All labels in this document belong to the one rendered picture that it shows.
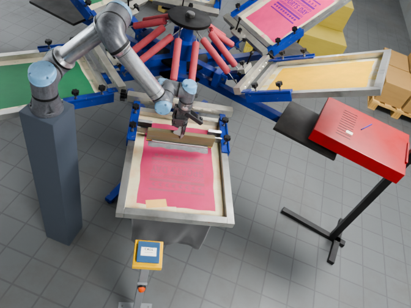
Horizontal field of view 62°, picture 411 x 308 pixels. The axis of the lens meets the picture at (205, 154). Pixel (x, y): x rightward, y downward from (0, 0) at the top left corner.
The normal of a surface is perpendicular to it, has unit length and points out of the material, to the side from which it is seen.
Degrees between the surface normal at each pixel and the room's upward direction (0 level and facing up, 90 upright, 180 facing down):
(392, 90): 90
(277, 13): 32
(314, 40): 90
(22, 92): 0
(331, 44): 90
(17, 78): 0
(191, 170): 0
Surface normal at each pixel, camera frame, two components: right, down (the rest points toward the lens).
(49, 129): -0.30, 0.65
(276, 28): -0.26, -0.43
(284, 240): 0.22, -0.67
